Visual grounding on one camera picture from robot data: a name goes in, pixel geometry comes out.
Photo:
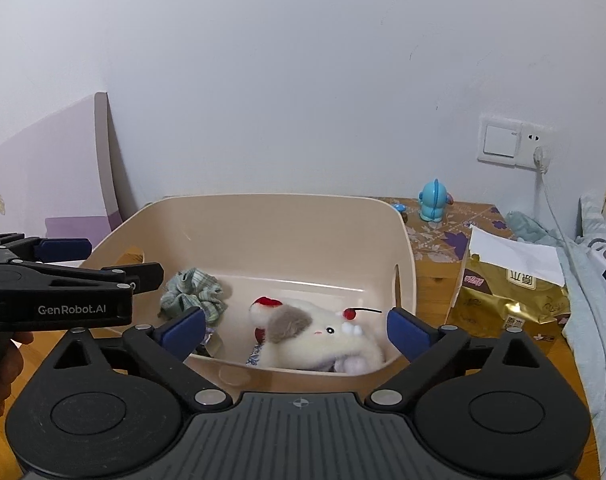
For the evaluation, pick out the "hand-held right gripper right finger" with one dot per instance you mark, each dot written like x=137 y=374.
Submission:
x=408 y=332

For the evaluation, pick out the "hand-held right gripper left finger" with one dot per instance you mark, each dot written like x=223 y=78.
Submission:
x=183 y=332

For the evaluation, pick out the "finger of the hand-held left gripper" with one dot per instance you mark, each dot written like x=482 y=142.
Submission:
x=65 y=250
x=143 y=276

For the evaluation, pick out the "small foil candy wrapper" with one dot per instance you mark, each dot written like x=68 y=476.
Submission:
x=206 y=341

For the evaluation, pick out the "green plaid scrunchie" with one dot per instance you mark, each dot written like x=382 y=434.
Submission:
x=193 y=292

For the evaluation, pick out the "white plush toy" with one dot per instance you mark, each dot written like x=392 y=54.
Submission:
x=323 y=340

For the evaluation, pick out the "beige plastic storage basket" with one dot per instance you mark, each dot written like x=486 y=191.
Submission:
x=283 y=240

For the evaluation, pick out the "person's left hand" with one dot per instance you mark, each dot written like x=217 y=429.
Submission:
x=0 y=370

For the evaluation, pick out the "gold foil bag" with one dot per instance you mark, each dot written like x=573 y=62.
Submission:
x=503 y=310

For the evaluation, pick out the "brown floral table cover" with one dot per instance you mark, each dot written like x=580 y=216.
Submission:
x=448 y=240

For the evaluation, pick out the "white paper sheet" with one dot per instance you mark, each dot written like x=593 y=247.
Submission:
x=513 y=257

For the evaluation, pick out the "blue toy figure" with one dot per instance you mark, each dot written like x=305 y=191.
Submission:
x=434 y=201

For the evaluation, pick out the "light blue cloth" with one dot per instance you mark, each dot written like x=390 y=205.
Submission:
x=530 y=227

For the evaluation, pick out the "grey white bedding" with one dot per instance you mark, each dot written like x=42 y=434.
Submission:
x=595 y=340

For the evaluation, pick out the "white power plug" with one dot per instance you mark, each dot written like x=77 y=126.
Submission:
x=541 y=159

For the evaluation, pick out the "white wall switch socket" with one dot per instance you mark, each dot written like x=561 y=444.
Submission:
x=503 y=141

